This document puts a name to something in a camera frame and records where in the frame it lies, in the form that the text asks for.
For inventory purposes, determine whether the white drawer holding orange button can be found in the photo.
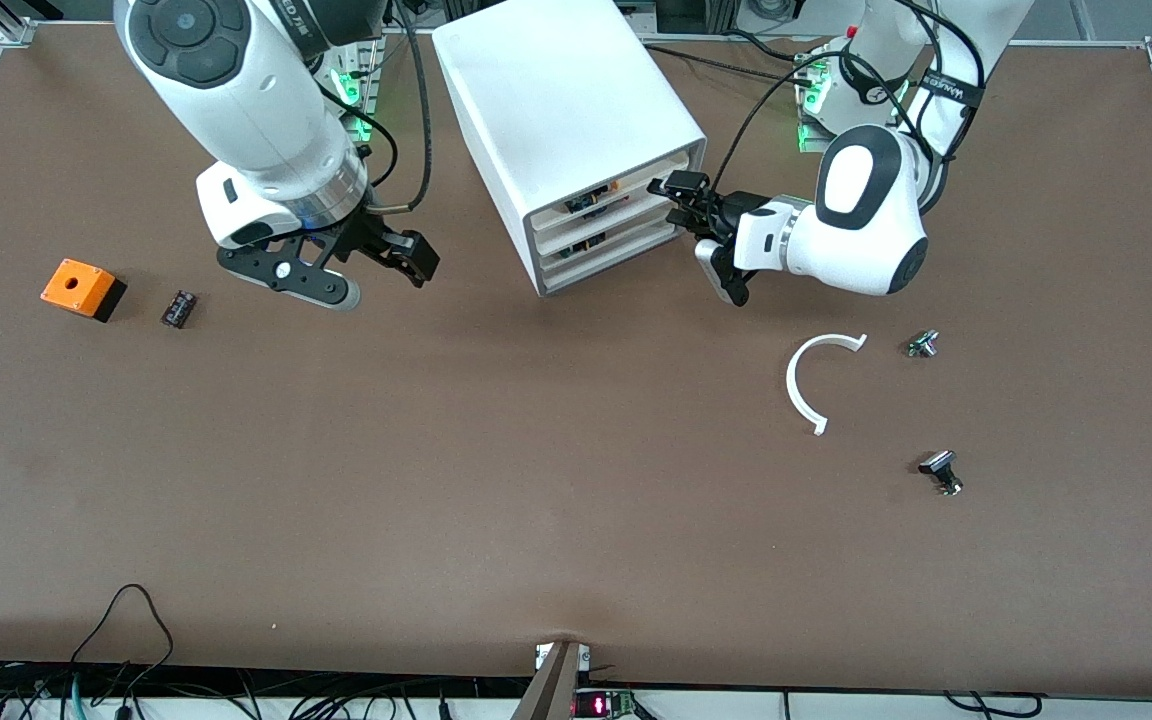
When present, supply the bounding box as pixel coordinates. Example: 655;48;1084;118
532;150;690;233

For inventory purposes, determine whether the metal base plate right arm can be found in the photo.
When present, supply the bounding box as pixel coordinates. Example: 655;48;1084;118
331;38;384;143

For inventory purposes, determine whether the white drawer cabinet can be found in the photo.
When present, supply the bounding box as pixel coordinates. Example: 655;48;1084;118
432;0;708;299

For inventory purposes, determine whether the white curved plastic arc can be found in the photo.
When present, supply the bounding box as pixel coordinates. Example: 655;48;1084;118
785;332;869;437

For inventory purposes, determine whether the orange box with black base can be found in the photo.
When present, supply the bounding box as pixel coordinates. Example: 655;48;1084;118
40;259;128;323

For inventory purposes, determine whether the black silver metal key part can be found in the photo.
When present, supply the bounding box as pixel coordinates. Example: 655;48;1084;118
917;450;965;497

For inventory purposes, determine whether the circuit board with red display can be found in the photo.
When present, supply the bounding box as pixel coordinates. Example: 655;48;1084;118
574;688;639;720

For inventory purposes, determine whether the black right camera bracket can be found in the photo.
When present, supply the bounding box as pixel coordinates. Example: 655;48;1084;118
215;222;407;304

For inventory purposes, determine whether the black cable to arm base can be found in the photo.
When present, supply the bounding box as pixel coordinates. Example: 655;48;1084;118
724;28;817;63
644;44;815;77

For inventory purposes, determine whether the thin black looped cable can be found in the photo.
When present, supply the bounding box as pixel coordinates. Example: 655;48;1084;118
69;584;176;669

